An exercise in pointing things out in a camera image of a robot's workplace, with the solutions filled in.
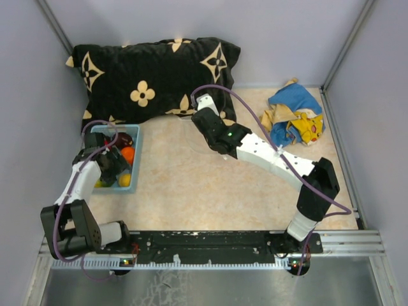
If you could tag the orange toy fruit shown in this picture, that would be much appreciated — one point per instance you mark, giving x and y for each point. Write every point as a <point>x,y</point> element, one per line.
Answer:
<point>128,154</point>

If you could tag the light blue plastic basket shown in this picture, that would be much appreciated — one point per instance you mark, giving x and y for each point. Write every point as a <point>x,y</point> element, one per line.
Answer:
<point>135,165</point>

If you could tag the black floral plush pillow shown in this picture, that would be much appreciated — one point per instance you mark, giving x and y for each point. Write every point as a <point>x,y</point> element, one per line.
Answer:
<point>132,84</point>

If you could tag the dark purple toy fruit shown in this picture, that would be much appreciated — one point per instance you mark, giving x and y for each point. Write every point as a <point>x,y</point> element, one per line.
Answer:
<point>123,140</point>

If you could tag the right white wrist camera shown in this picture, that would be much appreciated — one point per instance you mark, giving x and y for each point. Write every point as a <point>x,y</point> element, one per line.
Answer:
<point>206,101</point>

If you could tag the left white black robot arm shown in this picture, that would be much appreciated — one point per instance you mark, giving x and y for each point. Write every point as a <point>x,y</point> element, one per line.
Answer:
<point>69,225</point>

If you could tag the yellow toy pepper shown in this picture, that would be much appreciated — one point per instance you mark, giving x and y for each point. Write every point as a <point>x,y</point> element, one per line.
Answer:
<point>124,180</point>

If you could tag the yellow green toy mango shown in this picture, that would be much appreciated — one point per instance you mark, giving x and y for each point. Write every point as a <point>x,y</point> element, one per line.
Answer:
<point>101,184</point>

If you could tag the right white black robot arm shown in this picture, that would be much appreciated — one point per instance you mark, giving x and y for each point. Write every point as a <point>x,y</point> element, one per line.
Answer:
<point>316,182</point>

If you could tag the clear polka dot zip bag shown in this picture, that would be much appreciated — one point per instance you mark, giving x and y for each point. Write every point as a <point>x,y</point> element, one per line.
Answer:
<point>197,142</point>

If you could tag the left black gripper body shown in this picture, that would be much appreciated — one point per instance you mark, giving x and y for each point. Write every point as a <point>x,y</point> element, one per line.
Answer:
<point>116,166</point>

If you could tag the blue yellow cartoon cloth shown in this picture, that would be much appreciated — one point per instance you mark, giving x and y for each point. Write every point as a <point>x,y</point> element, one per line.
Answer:
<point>293,116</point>

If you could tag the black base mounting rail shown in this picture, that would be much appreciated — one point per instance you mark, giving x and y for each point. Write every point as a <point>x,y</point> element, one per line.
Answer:
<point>215,247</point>

